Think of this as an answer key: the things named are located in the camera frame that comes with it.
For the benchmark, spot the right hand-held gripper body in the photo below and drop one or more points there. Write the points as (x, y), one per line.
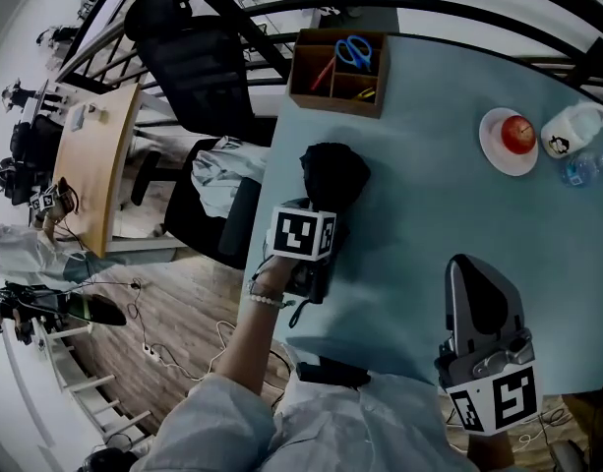
(515, 396)

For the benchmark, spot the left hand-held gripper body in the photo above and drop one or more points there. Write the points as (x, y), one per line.
(301, 234)

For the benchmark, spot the black umbrella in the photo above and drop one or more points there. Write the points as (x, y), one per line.
(335, 175)

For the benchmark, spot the person's left forearm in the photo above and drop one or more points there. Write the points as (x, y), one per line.
(247, 347)

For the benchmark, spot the person's right forearm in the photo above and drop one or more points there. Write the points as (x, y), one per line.
(488, 448)

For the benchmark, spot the person's left hand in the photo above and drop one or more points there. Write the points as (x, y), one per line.
(276, 276)

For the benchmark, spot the pale crumpled cloth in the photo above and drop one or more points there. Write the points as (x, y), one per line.
(222, 175)

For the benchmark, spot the light blue table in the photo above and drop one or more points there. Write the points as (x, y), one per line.
(429, 239)

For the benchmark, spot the brown wooden organizer box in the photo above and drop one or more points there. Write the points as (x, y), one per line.
(335, 103)

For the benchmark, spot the black pouch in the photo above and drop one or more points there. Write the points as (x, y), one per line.
(330, 372)

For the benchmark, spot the small yellow tool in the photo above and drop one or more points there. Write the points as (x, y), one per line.
(365, 94)

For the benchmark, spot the red pen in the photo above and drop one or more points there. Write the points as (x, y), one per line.
(323, 73)

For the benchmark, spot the blue scissors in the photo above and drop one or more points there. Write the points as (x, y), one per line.
(364, 58)

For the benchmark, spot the person's light grey shirt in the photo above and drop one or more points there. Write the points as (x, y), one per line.
(330, 430)

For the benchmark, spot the white power strip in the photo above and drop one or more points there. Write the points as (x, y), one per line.
(151, 352)

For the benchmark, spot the black mesh office chair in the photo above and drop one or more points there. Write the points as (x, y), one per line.
(198, 67)

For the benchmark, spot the white plate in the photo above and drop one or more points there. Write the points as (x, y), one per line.
(493, 150)

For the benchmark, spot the black object with green stripe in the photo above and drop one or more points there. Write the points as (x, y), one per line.
(104, 312)

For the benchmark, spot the curved light wood desk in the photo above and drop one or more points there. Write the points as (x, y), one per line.
(94, 175)

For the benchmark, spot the black metal railing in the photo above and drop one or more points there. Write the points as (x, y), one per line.
(330, 2)

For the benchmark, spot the clear plastic water bottle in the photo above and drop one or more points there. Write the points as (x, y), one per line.
(581, 170)

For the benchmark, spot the red apple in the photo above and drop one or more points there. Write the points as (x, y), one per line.
(517, 135)

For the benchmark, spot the grey tablet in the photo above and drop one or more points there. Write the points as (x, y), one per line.
(78, 118)

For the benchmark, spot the white penguin print mug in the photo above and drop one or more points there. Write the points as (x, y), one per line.
(571, 131)

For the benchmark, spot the white table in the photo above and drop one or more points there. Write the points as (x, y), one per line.
(502, 8)

